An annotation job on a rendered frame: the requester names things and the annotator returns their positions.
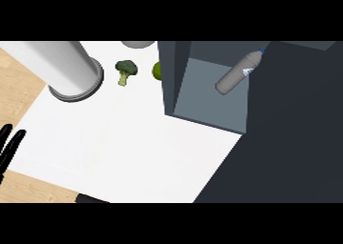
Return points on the grey plastic water bottle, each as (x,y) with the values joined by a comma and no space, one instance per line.
(235,76)

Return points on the green round fruit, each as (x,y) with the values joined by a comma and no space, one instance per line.
(157,71)

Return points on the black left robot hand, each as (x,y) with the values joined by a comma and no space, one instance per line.
(2,149)

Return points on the black flat object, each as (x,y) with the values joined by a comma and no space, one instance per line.
(90,199)

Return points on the green broccoli floret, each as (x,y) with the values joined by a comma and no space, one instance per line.
(126,68)

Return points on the dark grey open cabinet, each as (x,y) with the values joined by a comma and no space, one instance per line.
(202,95)

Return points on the white cylinder with grey base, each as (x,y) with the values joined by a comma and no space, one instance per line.
(62,68)

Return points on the grey round object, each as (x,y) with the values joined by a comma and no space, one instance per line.
(139,44)

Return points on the dark grey cabinet door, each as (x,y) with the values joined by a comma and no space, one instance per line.
(297,133)

